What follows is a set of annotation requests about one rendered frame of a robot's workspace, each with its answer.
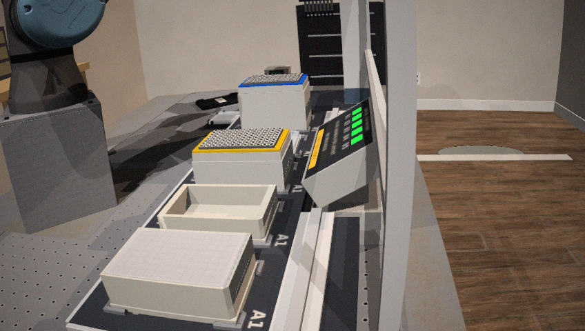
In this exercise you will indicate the beige open rectangular reservoir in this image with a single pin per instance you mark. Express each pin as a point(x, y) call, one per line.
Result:
point(222, 208)

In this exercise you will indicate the grey tip rack with blue rim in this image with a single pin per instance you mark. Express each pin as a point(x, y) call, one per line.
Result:
point(275, 101)

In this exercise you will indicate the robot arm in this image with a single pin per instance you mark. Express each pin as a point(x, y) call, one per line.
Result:
point(41, 35)

